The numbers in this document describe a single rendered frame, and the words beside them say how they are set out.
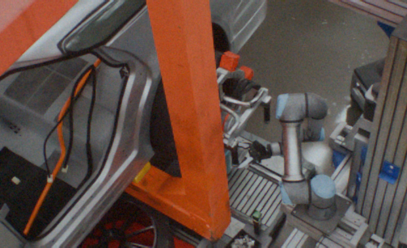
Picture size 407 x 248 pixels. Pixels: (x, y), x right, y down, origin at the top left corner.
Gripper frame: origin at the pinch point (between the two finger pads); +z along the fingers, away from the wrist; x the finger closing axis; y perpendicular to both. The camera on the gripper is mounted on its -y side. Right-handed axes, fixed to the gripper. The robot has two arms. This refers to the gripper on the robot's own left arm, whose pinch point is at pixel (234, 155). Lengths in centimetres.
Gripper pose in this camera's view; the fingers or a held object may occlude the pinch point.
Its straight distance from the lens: 366.5
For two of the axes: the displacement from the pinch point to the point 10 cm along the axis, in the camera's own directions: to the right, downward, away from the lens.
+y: 0.9, 5.9, 8.0
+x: -1.9, -7.8, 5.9
